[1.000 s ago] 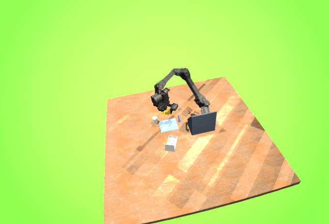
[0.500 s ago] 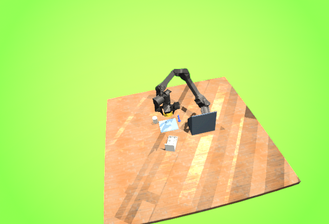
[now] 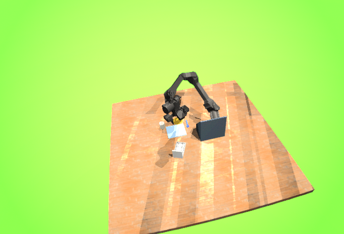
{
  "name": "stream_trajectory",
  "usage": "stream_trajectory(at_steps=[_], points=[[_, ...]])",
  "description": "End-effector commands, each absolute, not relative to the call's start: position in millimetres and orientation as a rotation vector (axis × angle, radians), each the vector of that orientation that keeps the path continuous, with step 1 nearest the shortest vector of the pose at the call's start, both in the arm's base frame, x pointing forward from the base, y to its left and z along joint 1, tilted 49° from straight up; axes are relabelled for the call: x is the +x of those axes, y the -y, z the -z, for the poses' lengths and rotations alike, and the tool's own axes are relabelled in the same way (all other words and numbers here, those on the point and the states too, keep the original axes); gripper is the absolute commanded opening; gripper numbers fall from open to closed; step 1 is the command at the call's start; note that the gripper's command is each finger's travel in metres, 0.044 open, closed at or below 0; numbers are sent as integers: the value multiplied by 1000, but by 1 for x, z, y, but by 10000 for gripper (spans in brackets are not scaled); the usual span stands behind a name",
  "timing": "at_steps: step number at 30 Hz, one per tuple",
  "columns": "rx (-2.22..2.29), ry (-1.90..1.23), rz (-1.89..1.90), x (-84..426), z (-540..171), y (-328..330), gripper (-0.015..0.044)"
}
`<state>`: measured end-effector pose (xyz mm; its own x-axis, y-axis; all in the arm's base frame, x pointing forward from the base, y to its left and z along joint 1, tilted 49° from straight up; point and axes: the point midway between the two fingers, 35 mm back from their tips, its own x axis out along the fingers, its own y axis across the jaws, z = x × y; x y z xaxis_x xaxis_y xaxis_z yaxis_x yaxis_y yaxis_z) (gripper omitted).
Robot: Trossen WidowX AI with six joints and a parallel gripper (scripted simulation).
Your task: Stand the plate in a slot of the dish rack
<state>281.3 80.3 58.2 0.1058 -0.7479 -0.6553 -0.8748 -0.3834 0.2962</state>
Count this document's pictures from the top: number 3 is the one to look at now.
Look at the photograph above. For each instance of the yellow plate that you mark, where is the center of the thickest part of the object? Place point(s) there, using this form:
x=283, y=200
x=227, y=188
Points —
x=177, y=121

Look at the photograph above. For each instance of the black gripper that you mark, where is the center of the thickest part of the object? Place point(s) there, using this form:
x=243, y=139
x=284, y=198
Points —
x=169, y=118

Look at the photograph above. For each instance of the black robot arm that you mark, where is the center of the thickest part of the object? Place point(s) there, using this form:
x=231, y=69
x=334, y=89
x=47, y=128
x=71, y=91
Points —
x=172, y=102

